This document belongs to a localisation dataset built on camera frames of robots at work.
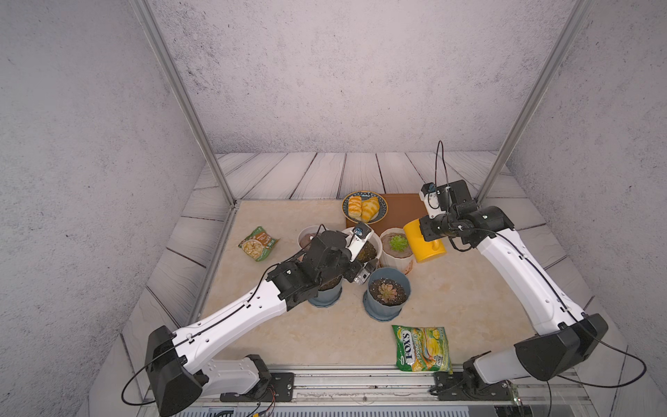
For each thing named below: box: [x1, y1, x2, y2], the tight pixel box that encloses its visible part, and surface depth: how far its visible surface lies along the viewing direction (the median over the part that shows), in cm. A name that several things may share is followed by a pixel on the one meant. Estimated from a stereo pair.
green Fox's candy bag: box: [391, 324, 454, 376], surface depth 80 cm
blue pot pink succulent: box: [362, 267, 411, 322], surface depth 86 cm
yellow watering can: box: [402, 218, 447, 264], surface depth 78 cm
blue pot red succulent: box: [307, 275, 343, 307], surface depth 88 cm
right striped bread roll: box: [361, 196, 380, 224], surface depth 113 cm
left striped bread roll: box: [348, 195, 363, 220], surface depth 114 cm
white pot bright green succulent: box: [378, 226, 415, 273], surface depth 93 cm
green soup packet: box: [237, 226, 281, 262], surface depth 106 cm
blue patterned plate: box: [341, 190, 390, 226], surface depth 114 cm
